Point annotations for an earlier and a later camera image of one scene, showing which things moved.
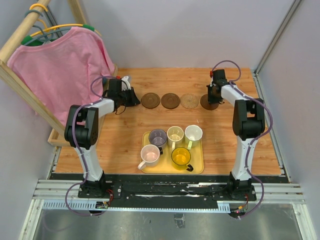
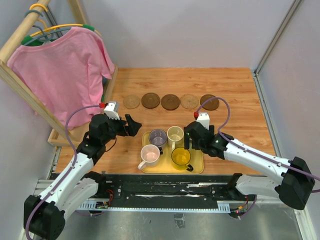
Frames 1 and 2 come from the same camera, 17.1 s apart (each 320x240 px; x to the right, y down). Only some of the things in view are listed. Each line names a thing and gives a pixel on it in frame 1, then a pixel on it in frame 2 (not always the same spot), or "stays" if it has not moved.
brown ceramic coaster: [204, 102] stays
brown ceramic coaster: [150, 100] stays
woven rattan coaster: [189, 101] stays
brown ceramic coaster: [170, 101] stays
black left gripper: [134, 100] to [133, 126]
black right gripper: [210, 100] to [186, 141]
